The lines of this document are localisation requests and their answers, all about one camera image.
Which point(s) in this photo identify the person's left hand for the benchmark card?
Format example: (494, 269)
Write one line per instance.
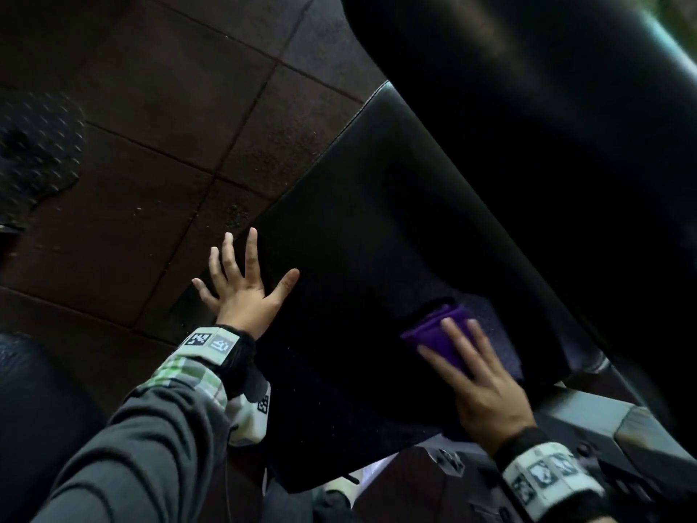
(242, 305)

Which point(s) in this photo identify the person's right hand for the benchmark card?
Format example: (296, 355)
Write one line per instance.
(490, 403)

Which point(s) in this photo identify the purple cleaning cloth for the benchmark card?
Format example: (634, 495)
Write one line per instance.
(430, 334)

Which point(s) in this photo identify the grey adjacent bench frame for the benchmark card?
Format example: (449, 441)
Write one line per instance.
(381, 212)

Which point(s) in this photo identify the person's left forearm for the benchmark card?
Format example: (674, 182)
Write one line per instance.
(141, 446)

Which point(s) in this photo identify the person's white left sandal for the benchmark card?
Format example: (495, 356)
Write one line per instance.
(340, 490)

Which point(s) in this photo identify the person's dark trousers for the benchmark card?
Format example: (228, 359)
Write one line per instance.
(288, 509)

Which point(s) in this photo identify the black right wristband with markers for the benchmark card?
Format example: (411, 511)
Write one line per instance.
(544, 473)

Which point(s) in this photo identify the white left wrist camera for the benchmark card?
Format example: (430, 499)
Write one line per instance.
(248, 413)

